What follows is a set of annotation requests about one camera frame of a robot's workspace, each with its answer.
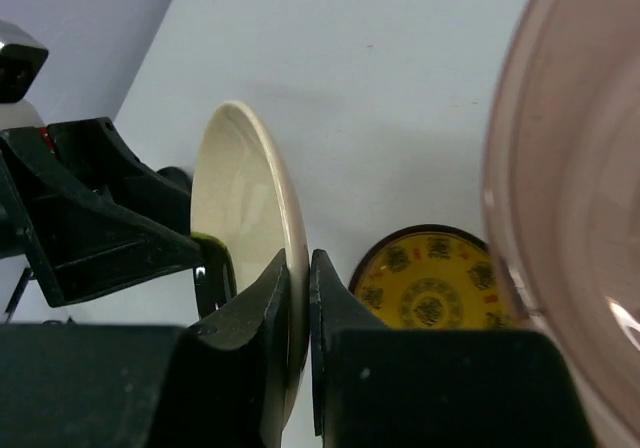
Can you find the pink translucent plastic bin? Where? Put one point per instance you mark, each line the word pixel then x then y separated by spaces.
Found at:
pixel 561 197

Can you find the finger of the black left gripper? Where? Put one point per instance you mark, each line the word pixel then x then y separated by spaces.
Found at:
pixel 88 215

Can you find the cream ceramic plate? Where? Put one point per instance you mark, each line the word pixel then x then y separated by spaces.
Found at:
pixel 244 200

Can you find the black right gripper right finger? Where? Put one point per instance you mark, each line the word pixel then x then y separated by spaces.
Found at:
pixel 374 386

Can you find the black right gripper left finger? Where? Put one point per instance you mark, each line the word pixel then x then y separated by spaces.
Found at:
pixel 218 383

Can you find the yellow patterned plate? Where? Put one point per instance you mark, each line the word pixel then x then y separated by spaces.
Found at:
pixel 432 277

